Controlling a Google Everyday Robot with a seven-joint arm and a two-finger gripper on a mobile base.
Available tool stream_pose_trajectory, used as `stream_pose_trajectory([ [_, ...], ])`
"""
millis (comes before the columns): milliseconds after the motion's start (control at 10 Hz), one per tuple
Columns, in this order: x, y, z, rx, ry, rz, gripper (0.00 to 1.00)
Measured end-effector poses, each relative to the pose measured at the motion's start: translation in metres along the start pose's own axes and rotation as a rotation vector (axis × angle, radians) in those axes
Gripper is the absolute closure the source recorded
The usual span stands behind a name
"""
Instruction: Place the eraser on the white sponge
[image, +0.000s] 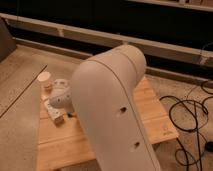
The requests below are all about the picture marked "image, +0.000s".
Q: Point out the wooden rail shelf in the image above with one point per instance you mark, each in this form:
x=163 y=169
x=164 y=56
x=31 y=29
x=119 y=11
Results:
x=153 y=48

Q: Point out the white sponge block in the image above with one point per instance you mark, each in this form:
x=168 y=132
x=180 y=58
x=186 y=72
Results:
x=55 y=114

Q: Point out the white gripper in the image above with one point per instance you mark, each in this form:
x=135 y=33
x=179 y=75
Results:
x=60 y=96

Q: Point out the small round white cup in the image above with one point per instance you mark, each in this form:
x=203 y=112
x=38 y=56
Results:
x=45 y=80

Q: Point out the wooden board platform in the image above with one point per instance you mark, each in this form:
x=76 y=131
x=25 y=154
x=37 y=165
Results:
x=66 y=145

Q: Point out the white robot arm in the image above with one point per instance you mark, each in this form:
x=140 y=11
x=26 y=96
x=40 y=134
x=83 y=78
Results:
x=100 y=92

